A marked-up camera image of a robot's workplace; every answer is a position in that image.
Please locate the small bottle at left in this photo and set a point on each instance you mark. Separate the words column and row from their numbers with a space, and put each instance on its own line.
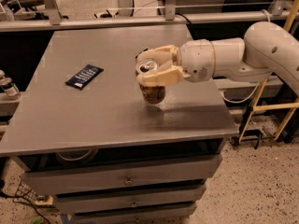
column 8, row 86

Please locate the crushed orange soda can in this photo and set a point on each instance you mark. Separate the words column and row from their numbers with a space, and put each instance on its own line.
column 152, row 93

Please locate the grey drawer cabinet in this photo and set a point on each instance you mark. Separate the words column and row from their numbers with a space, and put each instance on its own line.
column 103, row 153

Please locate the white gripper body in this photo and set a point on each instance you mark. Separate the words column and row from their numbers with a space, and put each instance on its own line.
column 196, row 61

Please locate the brown chocolate bar packet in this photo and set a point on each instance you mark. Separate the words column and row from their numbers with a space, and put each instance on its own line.
column 141, row 52

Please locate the yellow wheeled cart frame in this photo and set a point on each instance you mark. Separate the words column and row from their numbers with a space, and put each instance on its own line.
column 253, row 108

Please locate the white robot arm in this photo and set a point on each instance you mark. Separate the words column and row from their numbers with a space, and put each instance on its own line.
column 265, row 49

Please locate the dark blue snack packet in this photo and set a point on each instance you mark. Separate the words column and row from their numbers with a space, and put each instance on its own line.
column 82, row 78

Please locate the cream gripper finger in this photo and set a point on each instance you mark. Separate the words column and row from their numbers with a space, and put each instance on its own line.
column 158, row 56
column 168, row 77

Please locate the metal guard rail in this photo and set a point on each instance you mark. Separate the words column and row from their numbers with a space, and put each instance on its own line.
column 35, row 15

